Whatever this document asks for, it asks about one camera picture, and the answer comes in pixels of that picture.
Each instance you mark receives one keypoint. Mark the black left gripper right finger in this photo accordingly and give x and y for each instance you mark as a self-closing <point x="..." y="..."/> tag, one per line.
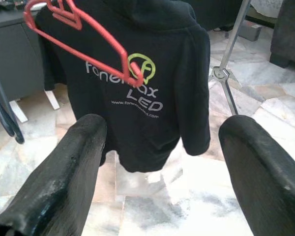
<point x="265" y="184"/>

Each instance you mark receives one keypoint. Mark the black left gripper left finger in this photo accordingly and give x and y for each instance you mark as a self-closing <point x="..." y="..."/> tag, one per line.
<point x="59" y="184"/>

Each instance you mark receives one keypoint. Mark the red clothes hanger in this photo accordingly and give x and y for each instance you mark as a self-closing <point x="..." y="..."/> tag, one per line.
<point x="125" y="62"/>

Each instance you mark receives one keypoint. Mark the black clothes hanger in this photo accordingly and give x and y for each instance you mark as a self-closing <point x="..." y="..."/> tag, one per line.
<point x="17" y="134"/>

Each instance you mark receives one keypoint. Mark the black shirt with Fonemax print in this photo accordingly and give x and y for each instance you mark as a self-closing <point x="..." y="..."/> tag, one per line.
<point x="150" y="135"/>

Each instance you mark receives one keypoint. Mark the black TV console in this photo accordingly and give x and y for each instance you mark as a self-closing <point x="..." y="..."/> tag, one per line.
<point x="14" y="61"/>

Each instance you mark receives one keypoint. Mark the silver metal clothes rack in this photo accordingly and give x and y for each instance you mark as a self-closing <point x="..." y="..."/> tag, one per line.
<point x="233" y="37"/>

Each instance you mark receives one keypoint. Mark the small grey box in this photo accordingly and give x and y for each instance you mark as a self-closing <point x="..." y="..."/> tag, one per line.
<point x="252" y="30"/>

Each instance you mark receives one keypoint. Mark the dark brown sofa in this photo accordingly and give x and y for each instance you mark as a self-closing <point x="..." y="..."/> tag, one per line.
<point x="290" y="32"/>

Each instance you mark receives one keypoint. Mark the side table with lace cloth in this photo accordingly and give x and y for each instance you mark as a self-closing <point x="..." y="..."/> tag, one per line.
<point x="265" y="7"/>

